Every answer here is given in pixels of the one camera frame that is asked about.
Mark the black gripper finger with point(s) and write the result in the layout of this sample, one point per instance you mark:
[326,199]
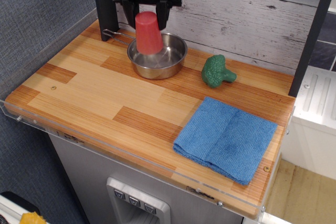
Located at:
[131,9]
[162,12]

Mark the red plastic cup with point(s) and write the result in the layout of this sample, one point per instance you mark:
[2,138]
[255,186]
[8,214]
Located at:
[148,36]

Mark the blue folded napkin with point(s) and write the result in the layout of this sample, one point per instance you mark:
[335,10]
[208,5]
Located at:
[225,139]

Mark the green toy broccoli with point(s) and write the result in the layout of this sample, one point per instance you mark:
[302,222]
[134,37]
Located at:
[214,72]

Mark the silver toy fridge cabinet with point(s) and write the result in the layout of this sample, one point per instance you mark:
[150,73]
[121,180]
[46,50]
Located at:
[89,171]

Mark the white toy sink unit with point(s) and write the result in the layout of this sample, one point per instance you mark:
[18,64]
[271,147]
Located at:
[310,139]

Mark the silver dispenser panel with buttons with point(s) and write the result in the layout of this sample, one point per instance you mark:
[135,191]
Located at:
[131,205]

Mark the yellow black object at corner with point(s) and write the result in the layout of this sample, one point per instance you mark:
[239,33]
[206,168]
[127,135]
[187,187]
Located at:
[26,218]

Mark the black left frame post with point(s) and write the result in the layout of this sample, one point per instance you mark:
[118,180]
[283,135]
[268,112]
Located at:
[107,17]

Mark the black frame post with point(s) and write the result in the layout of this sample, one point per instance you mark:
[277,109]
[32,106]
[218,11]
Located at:
[107,17]
[313,35]

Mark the steel pot with handle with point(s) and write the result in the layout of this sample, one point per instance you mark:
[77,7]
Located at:
[165,64]

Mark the black right frame post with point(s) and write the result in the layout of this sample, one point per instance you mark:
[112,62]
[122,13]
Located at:
[313,35]

